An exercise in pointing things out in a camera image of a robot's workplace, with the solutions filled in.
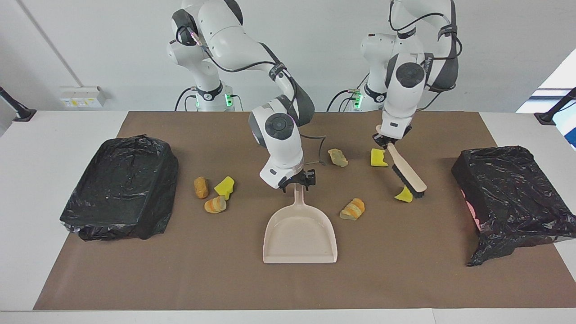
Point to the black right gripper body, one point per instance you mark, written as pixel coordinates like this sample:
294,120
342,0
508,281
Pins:
301,178

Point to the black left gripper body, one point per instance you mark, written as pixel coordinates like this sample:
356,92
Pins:
391,141

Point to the yellow notched sponge piece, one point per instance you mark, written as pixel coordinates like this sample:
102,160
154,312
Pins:
379,158

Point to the beige hand brush black bristles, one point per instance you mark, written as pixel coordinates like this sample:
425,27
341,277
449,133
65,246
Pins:
407,171

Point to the pale crusty bread piece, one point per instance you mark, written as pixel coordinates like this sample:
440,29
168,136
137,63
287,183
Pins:
338,157

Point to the beige plastic dustpan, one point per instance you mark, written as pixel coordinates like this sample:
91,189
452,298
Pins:
299,234

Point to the orange striped bread piece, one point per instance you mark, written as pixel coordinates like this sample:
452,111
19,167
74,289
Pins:
215,204
352,209

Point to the yellow wedge sponge piece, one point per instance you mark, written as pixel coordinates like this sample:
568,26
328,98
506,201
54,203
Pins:
403,195

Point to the brown fried bread roll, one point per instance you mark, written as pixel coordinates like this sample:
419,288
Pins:
200,187

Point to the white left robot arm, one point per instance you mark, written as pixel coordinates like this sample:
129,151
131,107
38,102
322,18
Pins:
400,103

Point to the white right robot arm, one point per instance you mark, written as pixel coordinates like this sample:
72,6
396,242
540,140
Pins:
279,148

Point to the pink bin with black bag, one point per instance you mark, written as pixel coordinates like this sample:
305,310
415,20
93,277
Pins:
513,193

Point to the bin lined with black bag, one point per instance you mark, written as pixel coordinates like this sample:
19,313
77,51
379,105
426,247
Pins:
121,189

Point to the brown paper table mat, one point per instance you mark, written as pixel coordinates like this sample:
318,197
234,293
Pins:
288,283

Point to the black clamp stand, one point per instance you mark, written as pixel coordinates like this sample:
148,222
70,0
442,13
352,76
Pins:
546,118
22,114

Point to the white wall socket box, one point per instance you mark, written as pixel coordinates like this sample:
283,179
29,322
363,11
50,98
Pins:
83,96

